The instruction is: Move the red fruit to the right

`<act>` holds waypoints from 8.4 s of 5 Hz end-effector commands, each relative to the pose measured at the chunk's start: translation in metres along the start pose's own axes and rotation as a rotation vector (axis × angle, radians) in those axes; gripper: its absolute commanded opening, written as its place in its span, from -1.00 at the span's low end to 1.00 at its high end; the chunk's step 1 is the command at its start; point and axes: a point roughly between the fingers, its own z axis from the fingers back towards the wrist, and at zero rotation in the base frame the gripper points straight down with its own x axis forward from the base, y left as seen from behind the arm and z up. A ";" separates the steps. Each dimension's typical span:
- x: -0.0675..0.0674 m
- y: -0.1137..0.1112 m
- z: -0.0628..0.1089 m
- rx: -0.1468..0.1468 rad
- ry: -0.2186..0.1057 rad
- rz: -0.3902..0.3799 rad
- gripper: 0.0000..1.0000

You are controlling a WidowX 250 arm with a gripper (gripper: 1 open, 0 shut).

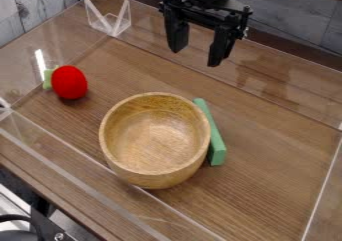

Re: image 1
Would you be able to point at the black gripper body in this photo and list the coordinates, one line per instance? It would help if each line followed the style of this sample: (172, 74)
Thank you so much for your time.
(210, 13)

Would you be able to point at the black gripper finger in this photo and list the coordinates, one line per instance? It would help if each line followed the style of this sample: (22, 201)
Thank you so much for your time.
(222, 45)
(177, 30)

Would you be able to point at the red felt strawberry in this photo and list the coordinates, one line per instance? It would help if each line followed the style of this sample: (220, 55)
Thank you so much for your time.
(68, 81)

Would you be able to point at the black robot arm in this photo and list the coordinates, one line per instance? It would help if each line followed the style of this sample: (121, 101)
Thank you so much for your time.
(224, 16)

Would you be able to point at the wooden bowl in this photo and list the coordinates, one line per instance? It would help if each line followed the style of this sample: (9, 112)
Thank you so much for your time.
(154, 136)

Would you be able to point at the green rectangular block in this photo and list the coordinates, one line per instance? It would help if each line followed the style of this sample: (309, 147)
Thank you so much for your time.
(217, 148)

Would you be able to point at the black metal bracket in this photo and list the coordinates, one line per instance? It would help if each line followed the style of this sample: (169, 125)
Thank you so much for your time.
(46, 228)

